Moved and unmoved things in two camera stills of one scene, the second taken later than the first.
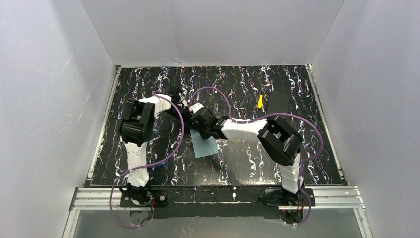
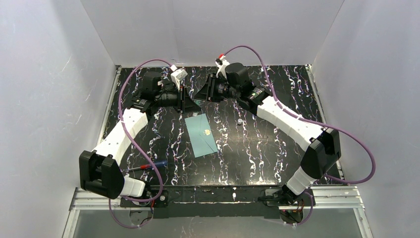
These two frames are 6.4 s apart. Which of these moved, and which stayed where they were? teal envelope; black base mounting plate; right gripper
Moved: right gripper
Stayed: black base mounting plate; teal envelope
